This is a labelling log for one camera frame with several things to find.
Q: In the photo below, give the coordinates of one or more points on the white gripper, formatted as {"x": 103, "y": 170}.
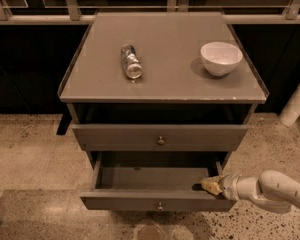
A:
{"x": 230, "y": 186}

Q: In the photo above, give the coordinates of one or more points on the grey drawer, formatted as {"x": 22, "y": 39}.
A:
{"x": 153, "y": 186}
{"x": 151, "y": 137}

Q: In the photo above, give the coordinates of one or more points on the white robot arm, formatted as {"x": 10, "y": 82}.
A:
{"x": 272, "y": 190}

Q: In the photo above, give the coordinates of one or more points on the grey drawer cabinet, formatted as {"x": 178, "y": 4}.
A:
{"x": 174, "y": 88}

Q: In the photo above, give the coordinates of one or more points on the grey top drawer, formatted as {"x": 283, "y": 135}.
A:
{"x": 151, "y": 137}

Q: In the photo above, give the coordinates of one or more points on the white ceramic bowl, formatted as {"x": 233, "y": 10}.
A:
{"x": 220, "y": 58}

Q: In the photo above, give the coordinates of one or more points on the metal window railing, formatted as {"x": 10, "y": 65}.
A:
{"x": 40, "y": 17}

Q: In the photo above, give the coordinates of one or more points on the white cylindrical post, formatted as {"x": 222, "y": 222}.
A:
{"x": 291, "y": 110}

